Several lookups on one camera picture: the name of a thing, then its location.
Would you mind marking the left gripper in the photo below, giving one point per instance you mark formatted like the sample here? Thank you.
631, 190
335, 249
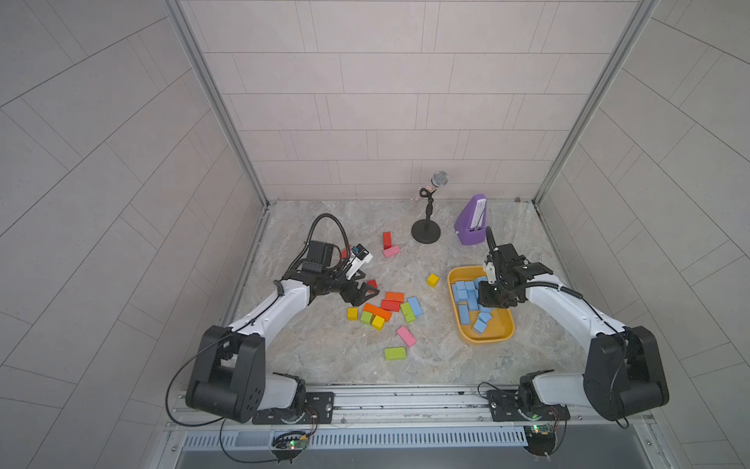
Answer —
355, 298

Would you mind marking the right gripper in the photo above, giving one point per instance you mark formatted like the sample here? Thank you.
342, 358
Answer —
484, 300

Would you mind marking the blue long block pair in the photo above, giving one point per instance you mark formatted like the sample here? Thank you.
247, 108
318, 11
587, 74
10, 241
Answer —
482, 289
415, 306

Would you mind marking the yellow plastic tray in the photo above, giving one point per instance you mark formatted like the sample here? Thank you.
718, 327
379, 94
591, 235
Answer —
500, 328

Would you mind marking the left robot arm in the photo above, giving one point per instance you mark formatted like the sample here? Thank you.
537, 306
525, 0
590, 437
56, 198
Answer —
229, 377

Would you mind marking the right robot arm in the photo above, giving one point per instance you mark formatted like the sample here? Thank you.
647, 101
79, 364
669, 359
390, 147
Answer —
624, 373

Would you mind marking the yellow cube far left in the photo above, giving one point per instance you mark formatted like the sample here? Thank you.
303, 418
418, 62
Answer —
352, 314

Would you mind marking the yellow cube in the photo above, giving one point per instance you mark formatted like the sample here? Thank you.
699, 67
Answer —
432, 280
378, 323
352, 314

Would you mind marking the green cube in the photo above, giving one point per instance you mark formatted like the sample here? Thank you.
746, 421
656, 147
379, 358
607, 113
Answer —
366, 318

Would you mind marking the orange long block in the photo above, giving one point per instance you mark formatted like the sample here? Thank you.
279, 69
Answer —
379, 312

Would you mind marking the yellow cube front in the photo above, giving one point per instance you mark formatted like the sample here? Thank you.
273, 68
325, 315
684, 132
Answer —
378, 323

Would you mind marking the orange short block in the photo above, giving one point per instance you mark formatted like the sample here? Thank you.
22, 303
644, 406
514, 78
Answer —
395, 296

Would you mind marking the red long block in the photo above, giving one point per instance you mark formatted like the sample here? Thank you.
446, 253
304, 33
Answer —
390, 305

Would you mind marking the pink block near back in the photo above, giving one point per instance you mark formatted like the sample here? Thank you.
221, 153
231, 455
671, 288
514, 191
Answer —
391, 251

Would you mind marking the green long block centre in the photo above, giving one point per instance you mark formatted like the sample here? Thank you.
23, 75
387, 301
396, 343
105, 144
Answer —
407, 312

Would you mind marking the green long block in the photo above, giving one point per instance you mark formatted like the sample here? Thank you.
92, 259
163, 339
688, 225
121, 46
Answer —
407, 312
395, 354

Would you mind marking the red block near back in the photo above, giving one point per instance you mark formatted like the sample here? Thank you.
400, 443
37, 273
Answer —
387, 240

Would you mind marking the pink long block front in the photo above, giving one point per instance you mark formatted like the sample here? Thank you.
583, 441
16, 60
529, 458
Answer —
407, 336

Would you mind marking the purple metronome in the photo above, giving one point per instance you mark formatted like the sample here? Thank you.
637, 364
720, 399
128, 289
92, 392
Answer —
470, 227

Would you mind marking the green long block front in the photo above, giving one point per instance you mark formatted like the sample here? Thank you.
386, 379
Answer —
395, 354

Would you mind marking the yellow cube right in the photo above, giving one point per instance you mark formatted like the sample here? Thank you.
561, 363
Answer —
432, 280

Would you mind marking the black microphone stand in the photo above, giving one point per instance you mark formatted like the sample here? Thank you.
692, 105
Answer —
426, 230

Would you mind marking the left circuit board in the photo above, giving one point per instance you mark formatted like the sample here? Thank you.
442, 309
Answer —
290, 442

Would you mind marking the circuit board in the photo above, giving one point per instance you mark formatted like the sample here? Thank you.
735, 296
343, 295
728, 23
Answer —
541, 439
290, 442

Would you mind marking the right circuit board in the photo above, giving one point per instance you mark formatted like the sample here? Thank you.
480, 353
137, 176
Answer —
541, 439

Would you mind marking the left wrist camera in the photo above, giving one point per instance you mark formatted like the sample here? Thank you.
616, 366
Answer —
359, 256

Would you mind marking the aluminium mounting rail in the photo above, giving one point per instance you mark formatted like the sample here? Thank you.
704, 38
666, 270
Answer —
391, 406

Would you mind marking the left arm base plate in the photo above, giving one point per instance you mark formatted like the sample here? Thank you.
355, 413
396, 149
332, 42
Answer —
316, 408

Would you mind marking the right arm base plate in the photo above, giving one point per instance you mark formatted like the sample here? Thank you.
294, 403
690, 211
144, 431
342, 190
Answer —
506, 405

